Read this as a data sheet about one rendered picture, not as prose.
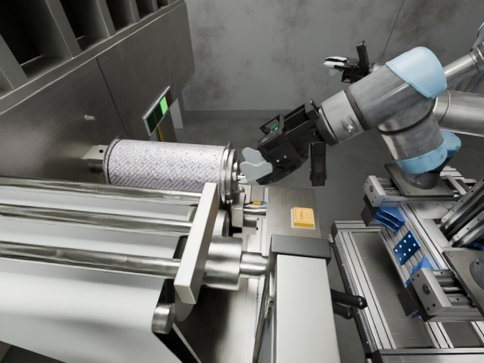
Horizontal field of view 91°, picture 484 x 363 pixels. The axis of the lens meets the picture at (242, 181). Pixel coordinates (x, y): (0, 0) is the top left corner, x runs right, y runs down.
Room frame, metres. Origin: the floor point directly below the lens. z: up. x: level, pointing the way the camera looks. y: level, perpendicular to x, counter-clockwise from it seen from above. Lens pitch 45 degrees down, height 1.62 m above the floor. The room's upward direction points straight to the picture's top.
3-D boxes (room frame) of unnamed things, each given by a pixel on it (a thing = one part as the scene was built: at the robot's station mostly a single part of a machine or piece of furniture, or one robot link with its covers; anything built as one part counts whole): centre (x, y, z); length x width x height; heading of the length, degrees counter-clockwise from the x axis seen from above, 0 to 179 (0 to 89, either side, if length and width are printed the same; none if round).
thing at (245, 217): (0.36, -0.01, 1.05); 0.06 x 0.05 x 0.31; 84
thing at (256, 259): (0.14, -0.03, 1.34); 0.06 x 0.03 x 0.03; 84
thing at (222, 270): (0.14, 0.03, 1.34); 0.06 x 0.06 x 0.06; 84
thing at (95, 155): (0.43, 0.32, 1.28); 0.06 x 0.05 x 0.02; 84
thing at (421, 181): (0.83, -0.85, 0.87); 0.15 x 0.15 x 0.10
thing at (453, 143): (0.84, -0.86, 0.98); 0.13 x 0.12 x 0.14; 155
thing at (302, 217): (0.53, -0.22, 0.91); 0.07 x 0.07 x 0.02; 84
